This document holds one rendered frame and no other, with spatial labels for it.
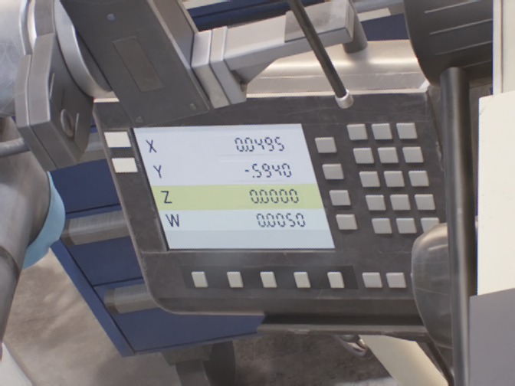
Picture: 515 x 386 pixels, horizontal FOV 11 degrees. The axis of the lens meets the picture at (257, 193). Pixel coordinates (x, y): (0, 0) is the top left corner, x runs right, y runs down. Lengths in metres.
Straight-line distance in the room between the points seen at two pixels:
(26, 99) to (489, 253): 0.52
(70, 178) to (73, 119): 1.79
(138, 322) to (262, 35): 1.98
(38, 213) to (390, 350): 0.69
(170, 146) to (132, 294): 1.32
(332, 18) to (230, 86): 0.08
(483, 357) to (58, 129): 0.56
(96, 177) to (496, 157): 2.24
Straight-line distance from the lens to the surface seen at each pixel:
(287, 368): 3.84
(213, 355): 3.80
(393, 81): 2.18
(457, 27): 1.41
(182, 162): 2.30
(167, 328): 3.68
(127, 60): 1.71
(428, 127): 2.18
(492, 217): 1.23
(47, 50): 1.69
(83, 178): 3.48
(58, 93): 1.68
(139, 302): 3.61
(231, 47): 1.72
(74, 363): 4.01
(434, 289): 1.45
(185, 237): 2.34
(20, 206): 1.80
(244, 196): 2.29
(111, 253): 3.58
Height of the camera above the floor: 2.74
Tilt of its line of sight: 42 degrees down
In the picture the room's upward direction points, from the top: 30 degrees counter-clockwise
